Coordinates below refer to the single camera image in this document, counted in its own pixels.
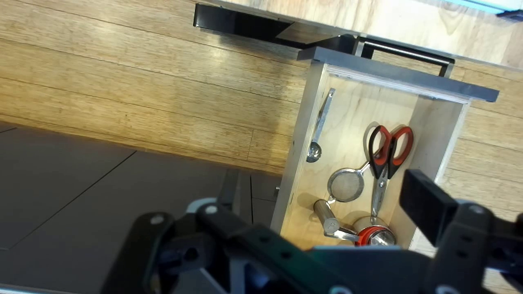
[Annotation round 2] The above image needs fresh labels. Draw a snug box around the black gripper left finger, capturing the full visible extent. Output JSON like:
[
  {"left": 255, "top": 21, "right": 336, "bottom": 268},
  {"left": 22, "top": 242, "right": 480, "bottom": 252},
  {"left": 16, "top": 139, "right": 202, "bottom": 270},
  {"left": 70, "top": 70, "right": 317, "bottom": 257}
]
[{"left": 101, "top": 204, "right": 349, "bottom": 294}]

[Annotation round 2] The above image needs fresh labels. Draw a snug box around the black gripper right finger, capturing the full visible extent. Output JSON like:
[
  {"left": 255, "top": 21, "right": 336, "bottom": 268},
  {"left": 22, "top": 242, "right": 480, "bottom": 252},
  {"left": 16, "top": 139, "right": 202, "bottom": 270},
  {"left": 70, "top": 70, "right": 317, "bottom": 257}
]
[{"left": 398, "top": 170, "right": 523, "bottom": 294}]

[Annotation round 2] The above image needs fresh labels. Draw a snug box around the red rimmed metal cup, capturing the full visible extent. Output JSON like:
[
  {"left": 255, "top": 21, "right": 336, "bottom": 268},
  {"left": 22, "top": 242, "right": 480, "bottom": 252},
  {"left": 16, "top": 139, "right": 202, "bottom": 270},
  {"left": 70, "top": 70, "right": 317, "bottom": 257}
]
[{"left": 353, "top": 216, "right": 395, "bottom": 247}]

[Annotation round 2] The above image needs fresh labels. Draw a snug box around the open wooden drawer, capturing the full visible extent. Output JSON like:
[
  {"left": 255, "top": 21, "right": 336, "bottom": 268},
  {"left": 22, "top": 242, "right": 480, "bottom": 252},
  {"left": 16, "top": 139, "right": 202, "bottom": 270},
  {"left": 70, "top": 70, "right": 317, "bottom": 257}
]
[{"left": 271, "top": 47, "right": 498, "bottom": 248}]

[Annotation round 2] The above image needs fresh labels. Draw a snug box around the small mesh strainer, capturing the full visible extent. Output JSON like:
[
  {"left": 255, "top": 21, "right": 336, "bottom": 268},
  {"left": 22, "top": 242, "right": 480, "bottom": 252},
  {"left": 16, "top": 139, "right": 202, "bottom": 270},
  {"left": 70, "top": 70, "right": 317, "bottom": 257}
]
[{"left": 326, "top": 163, "right": 369, "bottom": 203}]

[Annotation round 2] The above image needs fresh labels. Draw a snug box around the long silver measuring spoon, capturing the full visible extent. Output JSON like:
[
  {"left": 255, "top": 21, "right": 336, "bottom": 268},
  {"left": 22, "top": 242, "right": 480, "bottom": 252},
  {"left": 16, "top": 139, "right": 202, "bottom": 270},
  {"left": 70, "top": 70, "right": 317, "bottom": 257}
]
[{"left": 305, "top": 88, "right": 335, "bottom": 163}]

